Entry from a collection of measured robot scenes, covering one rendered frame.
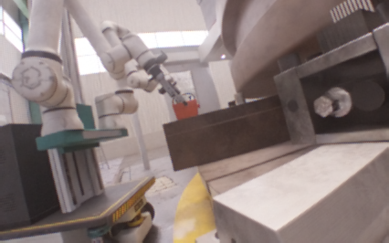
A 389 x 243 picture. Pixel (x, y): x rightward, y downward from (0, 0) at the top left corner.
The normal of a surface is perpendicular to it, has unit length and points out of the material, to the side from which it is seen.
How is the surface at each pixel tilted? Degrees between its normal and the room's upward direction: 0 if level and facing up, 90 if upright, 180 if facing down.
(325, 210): 72
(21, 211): 90
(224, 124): 90
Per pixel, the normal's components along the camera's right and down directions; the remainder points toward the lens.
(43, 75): 0.47, -0.04
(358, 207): 0.29, -0.45
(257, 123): 0.02, -0.07
